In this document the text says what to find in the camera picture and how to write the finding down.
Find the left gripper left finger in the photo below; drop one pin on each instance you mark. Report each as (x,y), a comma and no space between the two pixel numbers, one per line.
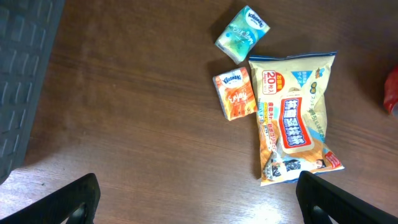
(74,203)

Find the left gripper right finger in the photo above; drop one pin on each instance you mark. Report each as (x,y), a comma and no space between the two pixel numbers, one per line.
(323,202)

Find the yellow wet wipes bag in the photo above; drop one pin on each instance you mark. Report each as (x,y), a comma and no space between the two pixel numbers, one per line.
(291,115)

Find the red snack bag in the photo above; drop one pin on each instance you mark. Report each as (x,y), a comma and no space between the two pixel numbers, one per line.
(391,92)

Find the orange tissue pack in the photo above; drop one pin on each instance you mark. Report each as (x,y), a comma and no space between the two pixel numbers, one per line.
(235,92)

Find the teal tissue pack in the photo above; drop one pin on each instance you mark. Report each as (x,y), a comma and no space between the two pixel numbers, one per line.
(242,34)

